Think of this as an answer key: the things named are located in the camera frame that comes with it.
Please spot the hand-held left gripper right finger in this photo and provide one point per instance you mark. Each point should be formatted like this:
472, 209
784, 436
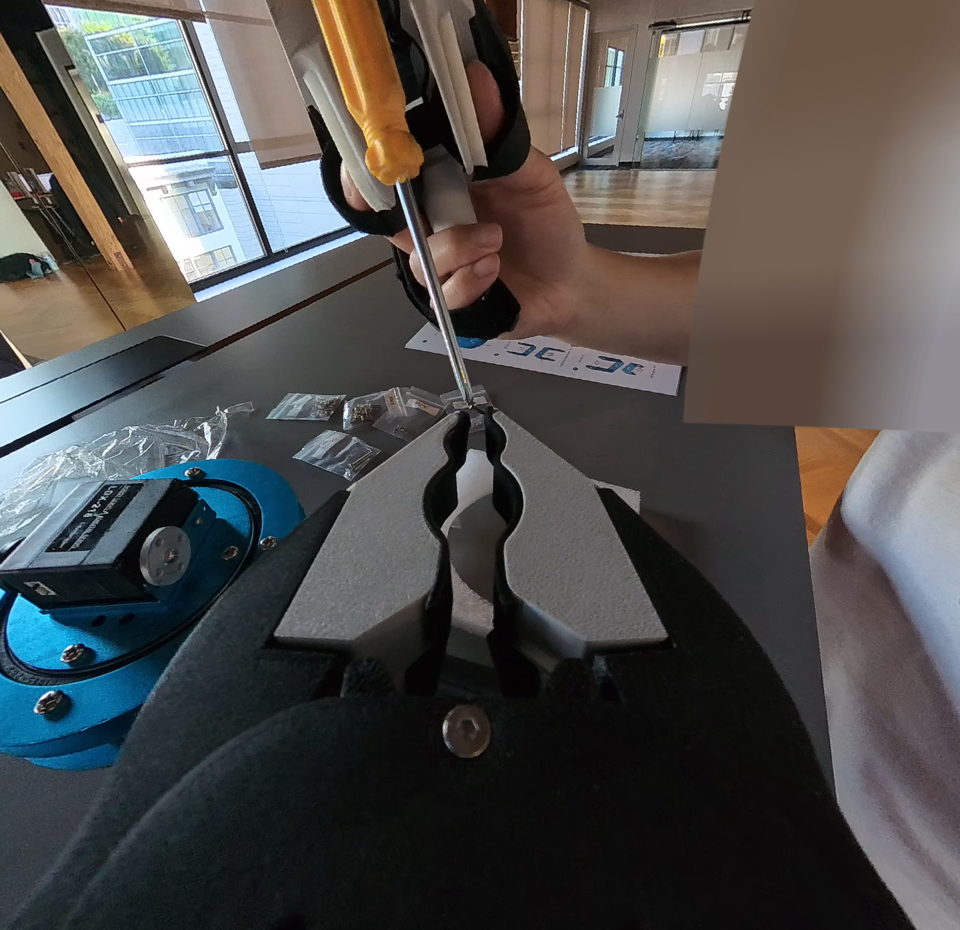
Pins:
577, 562

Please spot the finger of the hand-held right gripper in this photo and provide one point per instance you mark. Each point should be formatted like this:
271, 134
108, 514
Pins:
450, 59
330, 104

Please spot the frosted glass partition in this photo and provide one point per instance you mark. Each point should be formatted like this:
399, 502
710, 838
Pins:
690, 82

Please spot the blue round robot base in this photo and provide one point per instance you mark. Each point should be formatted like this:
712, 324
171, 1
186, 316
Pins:
67, 667

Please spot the white glass door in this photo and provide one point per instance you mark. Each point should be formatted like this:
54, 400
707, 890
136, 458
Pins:
611, 97

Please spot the black servo motor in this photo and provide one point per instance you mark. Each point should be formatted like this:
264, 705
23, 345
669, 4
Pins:
82, 540

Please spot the person's white shirt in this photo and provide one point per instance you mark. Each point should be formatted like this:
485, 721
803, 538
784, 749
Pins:
892, 645

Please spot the large grid window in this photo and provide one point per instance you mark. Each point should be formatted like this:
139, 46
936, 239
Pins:
195, 149

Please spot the beige roller blind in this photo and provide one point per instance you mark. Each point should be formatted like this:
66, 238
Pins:
255, 59

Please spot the person's right forearm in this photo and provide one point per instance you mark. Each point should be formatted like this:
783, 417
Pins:
645, 300

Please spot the dark floor bag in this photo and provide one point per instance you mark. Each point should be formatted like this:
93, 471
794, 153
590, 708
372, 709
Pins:
26, 268

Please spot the black desk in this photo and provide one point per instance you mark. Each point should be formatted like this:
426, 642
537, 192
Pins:
637, 442

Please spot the person's right hand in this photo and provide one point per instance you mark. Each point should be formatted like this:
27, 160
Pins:
540, 254

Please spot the crumpled clear plastic wrap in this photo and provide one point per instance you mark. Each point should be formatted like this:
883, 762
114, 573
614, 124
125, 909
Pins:
127, 446

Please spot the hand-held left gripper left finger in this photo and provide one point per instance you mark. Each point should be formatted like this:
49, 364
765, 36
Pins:
360, 562

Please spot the wooden post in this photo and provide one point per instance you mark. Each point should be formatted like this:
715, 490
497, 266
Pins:
64, 157

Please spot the white instruction sheet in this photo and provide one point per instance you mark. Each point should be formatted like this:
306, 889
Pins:
585, 363

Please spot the small clear screw bag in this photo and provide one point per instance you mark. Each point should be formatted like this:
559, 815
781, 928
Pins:
457, 397
364, 412
304, 408
337, 453
409, 416

